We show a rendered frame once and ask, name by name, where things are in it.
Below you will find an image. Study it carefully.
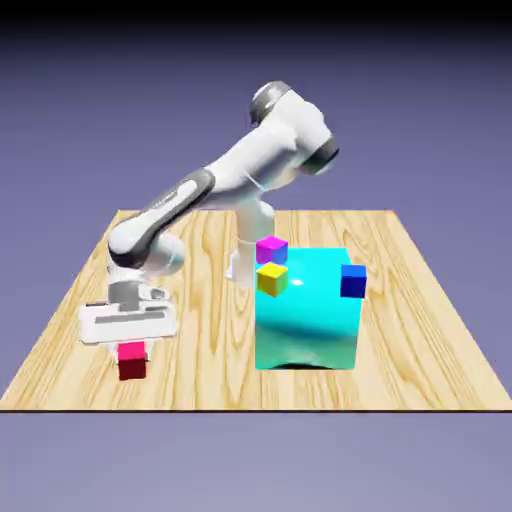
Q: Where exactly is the small red cube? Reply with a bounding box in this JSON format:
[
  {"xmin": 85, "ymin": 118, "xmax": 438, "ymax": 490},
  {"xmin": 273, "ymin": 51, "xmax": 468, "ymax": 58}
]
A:
[{"xmin": 116, "ymin": 340, "xmax": 148, "ymax": 382}]

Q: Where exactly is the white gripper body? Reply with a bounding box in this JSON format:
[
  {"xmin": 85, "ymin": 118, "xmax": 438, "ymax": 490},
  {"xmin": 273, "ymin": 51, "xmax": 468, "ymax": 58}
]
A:
[{"xmin": 78, "ymin": 301, "xmax": 178, "ymax": 346}]

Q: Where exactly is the small blue cube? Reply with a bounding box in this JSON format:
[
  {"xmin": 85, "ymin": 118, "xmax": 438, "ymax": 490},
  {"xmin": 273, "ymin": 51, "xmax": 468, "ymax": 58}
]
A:
[{"xmin": 340, "ymin": 264, "xmax": 368, "ymax": 299}]

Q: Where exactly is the small magenta cube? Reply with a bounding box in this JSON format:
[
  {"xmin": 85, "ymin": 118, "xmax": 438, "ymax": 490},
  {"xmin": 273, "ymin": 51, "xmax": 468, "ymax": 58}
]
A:
[{"xmin": 255, "ymin": 235, "xmax": 289, "ymax": 266}]

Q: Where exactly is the small yellow cube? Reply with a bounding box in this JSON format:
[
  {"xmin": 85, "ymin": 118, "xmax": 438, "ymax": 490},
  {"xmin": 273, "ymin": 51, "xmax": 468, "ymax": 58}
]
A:
[{"xmin": 256, "ymin": 262, "xmax": 289, "ymax": 298}]

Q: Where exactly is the large cyan box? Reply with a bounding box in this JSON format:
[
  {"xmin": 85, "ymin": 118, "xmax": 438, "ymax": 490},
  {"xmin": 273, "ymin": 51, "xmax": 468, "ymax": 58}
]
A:
[{"xmin": 254, "ymin": 246, "xmax": 363, "ymax": 371}]

